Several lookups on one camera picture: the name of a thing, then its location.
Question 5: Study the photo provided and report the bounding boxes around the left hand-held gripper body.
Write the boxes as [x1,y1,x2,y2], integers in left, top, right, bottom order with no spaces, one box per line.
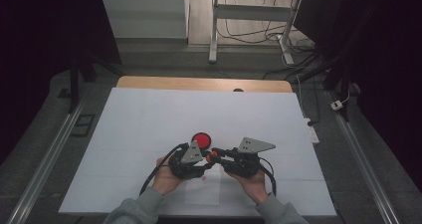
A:
[167,139,207,181]

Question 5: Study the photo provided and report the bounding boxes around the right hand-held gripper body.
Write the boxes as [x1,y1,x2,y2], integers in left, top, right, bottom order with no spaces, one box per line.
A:
[224,136,277,179]

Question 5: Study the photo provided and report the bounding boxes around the round red stamp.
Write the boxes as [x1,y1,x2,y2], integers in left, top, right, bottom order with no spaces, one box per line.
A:
[205,150,219,164]

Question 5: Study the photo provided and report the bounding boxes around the round red ink pad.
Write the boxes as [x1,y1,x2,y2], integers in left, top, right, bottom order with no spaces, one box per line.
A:
[191,131,213,151]

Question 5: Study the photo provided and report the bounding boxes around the person's left hand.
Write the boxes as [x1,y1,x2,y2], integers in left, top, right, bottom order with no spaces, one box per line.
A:
[151,154,187,196]

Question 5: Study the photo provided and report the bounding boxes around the person's right hand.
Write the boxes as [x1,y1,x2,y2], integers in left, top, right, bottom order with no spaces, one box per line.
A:
[228,169,270,206]

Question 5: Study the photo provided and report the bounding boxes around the small white paper sheet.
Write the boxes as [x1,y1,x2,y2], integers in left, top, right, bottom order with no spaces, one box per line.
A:
[183,163,222,206]

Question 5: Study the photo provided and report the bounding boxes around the large white table cover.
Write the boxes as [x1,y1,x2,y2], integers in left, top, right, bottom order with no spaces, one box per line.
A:
[58,87,338,218]

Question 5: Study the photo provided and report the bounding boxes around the white power strip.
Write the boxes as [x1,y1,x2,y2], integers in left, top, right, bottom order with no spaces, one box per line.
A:
[304,117,320,144]

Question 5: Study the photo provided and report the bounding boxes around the black metal stand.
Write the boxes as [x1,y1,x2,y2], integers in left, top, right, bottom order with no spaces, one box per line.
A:
[67,53,98,114]
[321,59,354,122]

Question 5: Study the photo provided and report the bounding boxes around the white cabinet panel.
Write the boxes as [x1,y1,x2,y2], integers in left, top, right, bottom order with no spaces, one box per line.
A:
[99,0,190,40]

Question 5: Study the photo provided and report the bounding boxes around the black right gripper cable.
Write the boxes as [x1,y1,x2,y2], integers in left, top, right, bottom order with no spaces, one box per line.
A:
[258,156,278,197]

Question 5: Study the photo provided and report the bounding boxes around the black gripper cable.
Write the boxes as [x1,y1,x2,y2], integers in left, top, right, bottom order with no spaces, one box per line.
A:
[138,142,189,196]
[258,156,278,197]

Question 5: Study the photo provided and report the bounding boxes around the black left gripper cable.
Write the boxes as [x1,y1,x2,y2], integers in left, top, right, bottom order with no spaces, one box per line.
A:
[138,142,189,196]

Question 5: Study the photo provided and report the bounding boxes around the aluminium floor rail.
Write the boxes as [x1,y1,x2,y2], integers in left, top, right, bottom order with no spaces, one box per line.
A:
[6,94,89,224]
[325,90,403,224]

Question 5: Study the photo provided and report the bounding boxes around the black floor cables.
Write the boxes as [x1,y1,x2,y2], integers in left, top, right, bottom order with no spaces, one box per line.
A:
[217,0,317,54]

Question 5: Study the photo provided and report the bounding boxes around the white desk frame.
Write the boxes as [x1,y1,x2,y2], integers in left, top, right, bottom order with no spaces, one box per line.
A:
[208,0,304,66]

